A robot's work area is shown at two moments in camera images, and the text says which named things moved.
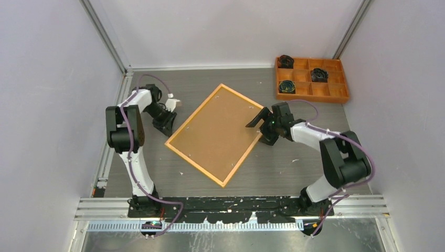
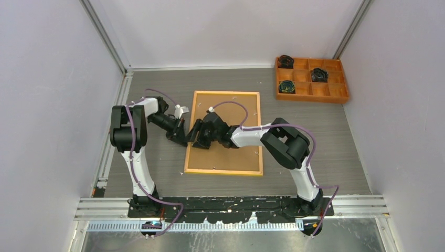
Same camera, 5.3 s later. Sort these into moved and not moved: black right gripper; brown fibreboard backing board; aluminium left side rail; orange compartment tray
Moved: brown fibreboard backing board; black right gripper
Not moved: orange compartment tray; aluminium left side rail
